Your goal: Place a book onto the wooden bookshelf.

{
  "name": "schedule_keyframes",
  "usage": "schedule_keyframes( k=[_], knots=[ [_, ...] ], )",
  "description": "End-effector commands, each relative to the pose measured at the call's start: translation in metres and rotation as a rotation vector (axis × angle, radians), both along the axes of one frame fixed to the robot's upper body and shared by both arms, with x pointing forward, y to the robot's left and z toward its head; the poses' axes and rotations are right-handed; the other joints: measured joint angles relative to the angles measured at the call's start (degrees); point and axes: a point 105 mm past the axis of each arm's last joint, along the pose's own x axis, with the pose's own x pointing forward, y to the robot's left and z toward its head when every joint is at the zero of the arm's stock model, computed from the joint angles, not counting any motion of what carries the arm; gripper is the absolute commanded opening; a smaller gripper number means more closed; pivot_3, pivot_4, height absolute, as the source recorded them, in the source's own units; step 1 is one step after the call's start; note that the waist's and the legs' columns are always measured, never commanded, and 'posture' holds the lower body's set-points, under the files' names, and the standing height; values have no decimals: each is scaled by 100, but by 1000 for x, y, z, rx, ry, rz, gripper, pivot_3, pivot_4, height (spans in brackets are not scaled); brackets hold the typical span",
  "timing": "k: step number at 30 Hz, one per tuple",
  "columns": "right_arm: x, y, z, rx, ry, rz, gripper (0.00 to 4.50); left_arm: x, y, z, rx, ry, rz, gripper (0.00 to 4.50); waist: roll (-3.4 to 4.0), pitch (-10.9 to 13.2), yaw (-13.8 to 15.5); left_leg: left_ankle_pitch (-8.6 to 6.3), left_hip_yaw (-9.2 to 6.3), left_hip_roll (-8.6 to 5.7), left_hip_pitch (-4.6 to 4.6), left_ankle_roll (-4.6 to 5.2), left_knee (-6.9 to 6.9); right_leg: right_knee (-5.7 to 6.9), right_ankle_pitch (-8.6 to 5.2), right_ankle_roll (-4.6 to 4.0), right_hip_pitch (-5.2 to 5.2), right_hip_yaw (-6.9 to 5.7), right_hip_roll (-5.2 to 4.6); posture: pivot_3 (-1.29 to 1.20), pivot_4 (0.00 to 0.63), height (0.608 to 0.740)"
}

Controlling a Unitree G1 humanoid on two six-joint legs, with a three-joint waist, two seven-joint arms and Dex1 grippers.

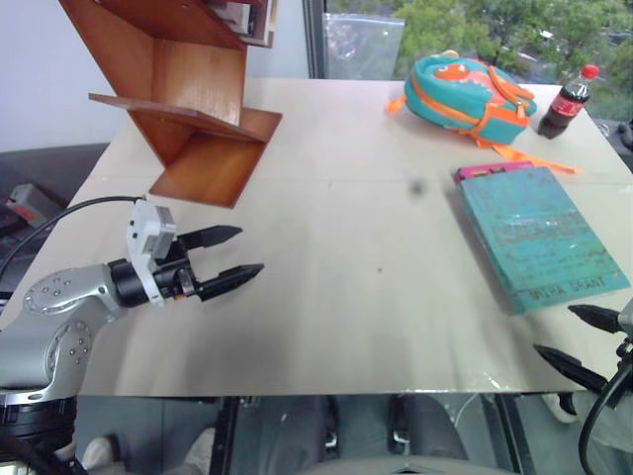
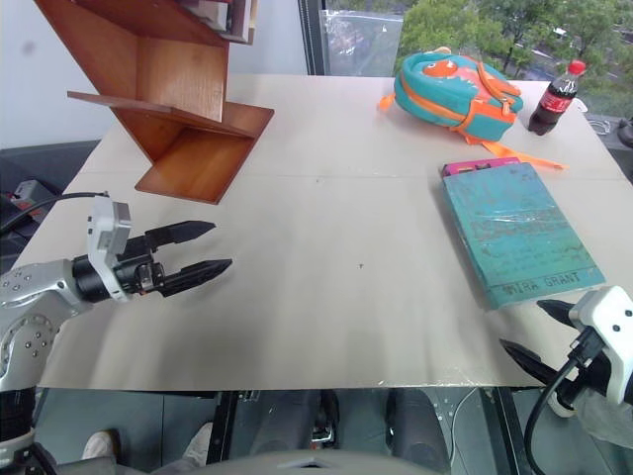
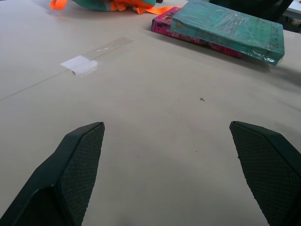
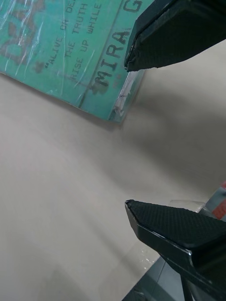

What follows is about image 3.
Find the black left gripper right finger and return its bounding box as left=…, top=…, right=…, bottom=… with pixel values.
left=229, top=121, right=301, bottom=226

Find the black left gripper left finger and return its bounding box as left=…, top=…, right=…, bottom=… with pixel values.
left=0, top=121, right=105, bottom=226

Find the teal plastic-wrapped box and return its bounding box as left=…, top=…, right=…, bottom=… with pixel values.
left=169, top=0, right=285, bottom=67

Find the magenta box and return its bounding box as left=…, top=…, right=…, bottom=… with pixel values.
left=151, top=6, right=245, bottom=59

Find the clear tape strip with white patch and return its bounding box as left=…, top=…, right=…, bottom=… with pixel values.
left=59, top=37, right=135, bottom=78

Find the teal and orange plush toy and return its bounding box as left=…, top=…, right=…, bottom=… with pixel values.
left=49, top=0, right=183, bottom=15

